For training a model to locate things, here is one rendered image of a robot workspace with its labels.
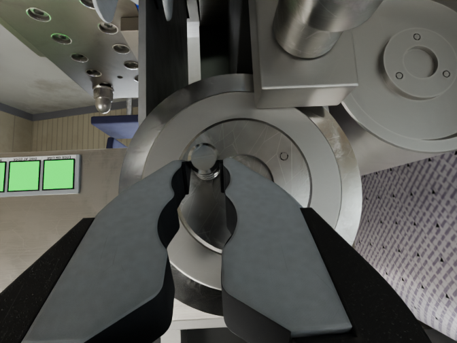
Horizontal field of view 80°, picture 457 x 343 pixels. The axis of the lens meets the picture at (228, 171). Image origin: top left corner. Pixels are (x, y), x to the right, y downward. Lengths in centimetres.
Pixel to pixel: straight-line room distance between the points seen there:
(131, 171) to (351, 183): 13
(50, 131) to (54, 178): 331
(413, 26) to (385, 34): 2
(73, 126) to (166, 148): 352
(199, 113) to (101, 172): 39
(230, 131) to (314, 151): 5
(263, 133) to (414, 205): 21
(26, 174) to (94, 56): 25
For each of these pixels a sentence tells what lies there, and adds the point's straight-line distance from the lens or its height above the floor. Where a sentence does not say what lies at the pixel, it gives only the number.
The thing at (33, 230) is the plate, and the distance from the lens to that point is 59.
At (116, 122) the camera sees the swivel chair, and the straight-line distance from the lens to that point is 241.
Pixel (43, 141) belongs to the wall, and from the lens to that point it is 392.
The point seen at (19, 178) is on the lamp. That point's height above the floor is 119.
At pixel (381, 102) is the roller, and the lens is 21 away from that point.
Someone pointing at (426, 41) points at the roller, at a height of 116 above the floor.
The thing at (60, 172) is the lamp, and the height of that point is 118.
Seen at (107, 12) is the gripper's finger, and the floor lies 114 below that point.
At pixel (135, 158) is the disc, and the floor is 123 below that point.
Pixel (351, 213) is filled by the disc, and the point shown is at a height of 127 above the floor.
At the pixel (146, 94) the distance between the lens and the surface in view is 19.
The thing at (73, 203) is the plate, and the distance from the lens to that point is 56.
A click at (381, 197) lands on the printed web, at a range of 38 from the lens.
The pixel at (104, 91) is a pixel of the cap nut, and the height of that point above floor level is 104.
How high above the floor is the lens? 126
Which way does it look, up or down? 8 degrees down
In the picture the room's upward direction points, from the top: 177 degrees clockwise
